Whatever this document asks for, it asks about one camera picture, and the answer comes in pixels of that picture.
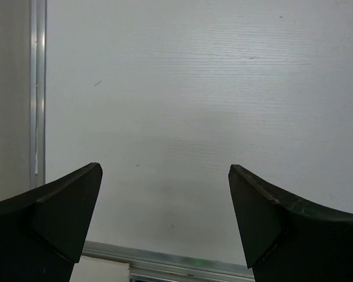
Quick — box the aluminium side rail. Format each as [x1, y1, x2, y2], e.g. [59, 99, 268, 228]
[30, 0, 47, 189]

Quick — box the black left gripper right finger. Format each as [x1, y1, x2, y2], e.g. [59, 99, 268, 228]
[228, 164, 353, 281]

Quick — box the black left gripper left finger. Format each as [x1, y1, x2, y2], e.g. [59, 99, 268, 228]
[0, 163, 102, 281]

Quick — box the aluminium table edge rail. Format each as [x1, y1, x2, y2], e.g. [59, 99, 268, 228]
[82, 241, 255, 281]

